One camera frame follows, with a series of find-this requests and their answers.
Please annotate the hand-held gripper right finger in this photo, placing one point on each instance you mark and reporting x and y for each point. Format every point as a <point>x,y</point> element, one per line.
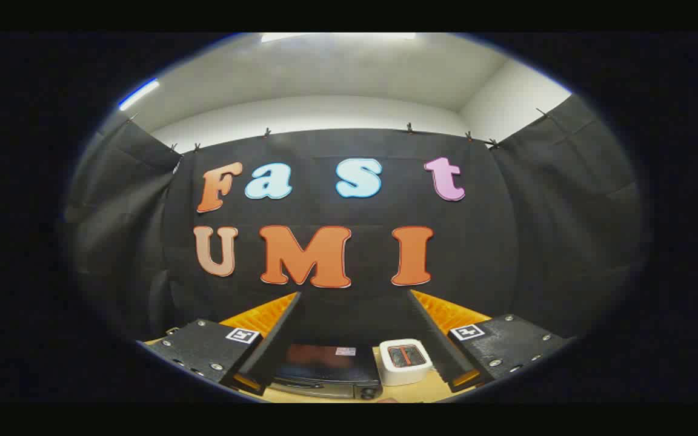
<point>440,342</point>

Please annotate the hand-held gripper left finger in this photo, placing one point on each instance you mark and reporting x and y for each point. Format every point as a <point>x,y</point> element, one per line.
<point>273,342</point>

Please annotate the black toaster oven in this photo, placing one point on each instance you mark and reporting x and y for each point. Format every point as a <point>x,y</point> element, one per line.
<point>325,366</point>

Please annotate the white pop-up toaster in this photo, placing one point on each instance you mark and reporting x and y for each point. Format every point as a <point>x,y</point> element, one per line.
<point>405,362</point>

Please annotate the row of black cloth clips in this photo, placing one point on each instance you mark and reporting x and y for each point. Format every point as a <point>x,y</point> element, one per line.
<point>409,128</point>

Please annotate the ceiling light panel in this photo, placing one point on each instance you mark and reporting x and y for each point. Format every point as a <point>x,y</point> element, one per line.
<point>337,36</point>

